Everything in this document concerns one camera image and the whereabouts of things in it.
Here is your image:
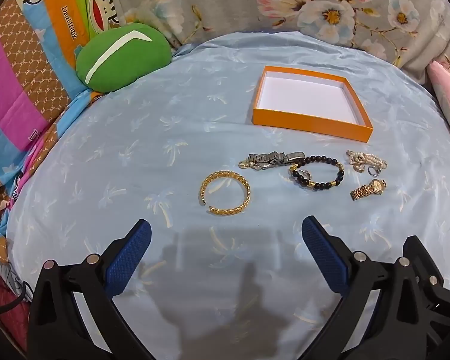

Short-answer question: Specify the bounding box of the orange cardboard box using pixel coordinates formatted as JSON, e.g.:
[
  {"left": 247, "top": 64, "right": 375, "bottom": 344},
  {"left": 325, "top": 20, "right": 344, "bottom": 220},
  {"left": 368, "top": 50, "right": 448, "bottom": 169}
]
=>
[{"left": 252, "top": 65, "right": 374, "bottom": 143}]

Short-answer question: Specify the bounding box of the black bead bracelet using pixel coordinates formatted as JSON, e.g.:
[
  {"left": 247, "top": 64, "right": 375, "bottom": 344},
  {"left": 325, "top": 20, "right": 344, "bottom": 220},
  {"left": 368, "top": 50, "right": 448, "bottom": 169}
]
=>
[{"left": 288, "top": 155, "right": 346, "bottom": 190}]

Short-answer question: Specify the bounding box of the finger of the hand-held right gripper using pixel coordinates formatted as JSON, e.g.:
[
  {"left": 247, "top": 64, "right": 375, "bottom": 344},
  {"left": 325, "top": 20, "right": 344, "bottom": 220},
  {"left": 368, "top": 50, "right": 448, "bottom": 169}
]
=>
[{"left": 402, "top": 235, "right": 450, "bottom": 360}]

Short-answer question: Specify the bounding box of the gold wrist watch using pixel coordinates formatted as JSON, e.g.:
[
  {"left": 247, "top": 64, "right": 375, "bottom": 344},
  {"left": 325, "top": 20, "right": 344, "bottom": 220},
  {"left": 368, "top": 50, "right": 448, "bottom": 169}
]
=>
[{"left": 350, "top": 179, "right": 388, "bottom": 202}]

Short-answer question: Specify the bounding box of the silver metal watch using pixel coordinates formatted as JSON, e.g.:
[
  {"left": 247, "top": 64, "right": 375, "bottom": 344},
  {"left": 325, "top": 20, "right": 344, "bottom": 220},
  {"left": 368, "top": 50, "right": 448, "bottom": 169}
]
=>
[{"left": 247, "top": 151, "right": 305, "bottom": 172}]

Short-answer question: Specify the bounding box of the black cable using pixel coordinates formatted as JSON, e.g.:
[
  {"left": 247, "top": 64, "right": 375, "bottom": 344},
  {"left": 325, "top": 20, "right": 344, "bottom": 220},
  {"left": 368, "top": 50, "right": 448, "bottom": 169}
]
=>
[{"left": 0, "top": 283, "right": 27, "bottom": 316}]

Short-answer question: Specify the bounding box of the red quilted cloth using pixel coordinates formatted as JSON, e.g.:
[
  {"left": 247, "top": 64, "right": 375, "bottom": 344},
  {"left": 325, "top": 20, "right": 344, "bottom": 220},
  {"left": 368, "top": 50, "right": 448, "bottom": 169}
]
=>
[{"left": 0, "top": 274, "right": 34, "bottom": 344}]

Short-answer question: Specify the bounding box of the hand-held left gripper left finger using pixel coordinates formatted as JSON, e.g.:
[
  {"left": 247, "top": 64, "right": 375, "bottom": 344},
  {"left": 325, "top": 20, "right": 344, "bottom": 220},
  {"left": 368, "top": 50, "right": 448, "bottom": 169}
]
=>
[{"left": 28, "top": 218, "right": 153, "bottom": 360}]

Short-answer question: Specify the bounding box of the pearl and gold chain bracelet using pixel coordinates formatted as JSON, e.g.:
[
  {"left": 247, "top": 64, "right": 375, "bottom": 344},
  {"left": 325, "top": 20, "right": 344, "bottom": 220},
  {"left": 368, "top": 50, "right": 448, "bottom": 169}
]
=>
[{"left": 346, "top": 150, "right": 388, "bottom": 173}]

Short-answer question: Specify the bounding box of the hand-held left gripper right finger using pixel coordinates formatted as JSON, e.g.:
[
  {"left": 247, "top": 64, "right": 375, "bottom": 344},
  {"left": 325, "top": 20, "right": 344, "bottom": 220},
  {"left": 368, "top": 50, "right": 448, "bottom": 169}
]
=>
[{"left": 301, "top": 215, "right": 430, "bottom": 360}]

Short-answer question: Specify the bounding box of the light blue bed sheet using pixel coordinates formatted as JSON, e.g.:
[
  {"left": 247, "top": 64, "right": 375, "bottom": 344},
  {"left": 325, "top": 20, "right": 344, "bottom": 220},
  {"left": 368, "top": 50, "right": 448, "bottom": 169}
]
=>
[{"left": 5, "top": 30, "right": 450, "bottom": 360}]

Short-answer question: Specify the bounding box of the grey floral blanket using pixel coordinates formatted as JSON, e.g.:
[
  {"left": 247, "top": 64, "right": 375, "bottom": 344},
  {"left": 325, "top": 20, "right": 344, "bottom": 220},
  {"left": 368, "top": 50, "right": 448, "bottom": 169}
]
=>
[{"left": 109, "top": 0, "right": 450, "bottom": 85}]

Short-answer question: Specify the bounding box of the colourful cartoon printed blanket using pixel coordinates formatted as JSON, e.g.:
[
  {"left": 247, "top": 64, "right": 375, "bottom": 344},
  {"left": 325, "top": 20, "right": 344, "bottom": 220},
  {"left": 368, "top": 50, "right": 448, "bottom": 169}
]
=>
[{"left": 0, "top": 0, "right": 121, "bottom": 308}]

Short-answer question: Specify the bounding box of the gold cuff bracelet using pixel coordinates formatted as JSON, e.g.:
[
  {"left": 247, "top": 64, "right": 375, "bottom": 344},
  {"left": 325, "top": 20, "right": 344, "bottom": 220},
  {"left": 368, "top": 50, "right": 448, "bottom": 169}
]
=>
[{"left": 199, "top": 170, "right": 252, "bottom": 217}]

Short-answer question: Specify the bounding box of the green round cushion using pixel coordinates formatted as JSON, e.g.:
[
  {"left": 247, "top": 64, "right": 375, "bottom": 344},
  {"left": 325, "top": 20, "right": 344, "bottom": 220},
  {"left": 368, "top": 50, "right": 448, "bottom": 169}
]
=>
[{"left": 76, "top": 23, "right": 172, "bottom": 93}]

